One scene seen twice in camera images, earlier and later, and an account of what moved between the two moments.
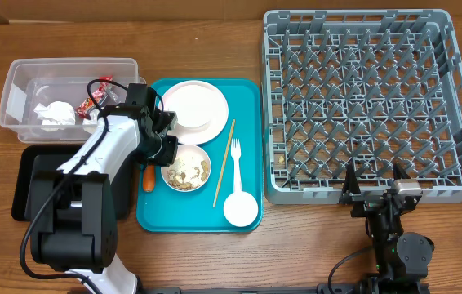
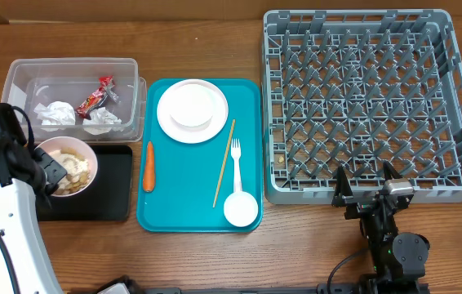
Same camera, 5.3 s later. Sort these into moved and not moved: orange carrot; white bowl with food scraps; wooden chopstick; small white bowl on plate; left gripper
Moved: left gripper; white bowl with food scraps
Not moved: orange carrot; wooden chopstick; small white bowl on plate
